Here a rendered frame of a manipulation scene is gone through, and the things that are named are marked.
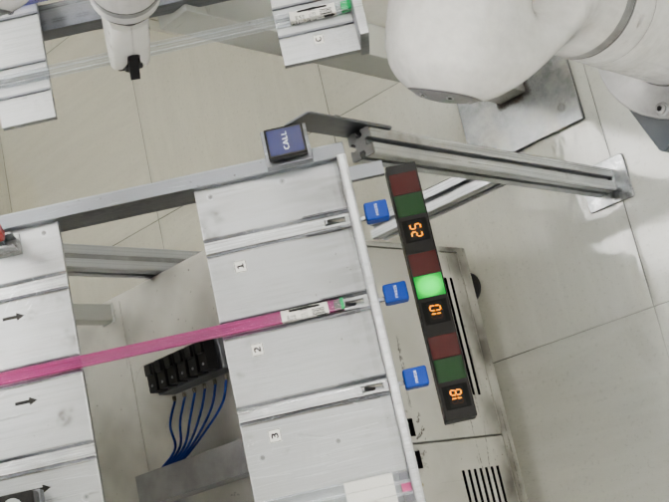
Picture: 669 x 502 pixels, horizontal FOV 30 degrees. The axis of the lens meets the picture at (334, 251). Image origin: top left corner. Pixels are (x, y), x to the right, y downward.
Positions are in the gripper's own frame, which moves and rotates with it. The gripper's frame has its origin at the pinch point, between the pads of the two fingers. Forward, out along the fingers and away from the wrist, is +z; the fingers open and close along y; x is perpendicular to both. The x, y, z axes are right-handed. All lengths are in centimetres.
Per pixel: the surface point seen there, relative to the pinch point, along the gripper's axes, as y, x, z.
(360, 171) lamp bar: 19.2, 27.4, 5.2
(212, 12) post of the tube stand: -8.6, 13.0, 8.8
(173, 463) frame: 47, -2, 45
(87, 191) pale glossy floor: -41, -8, 161
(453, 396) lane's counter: 51, 31, 2
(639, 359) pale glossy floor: 45, 78, 51
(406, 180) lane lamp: 22.6, 32.3, 1.8
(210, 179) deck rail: 17.4, 7.5, 3.9
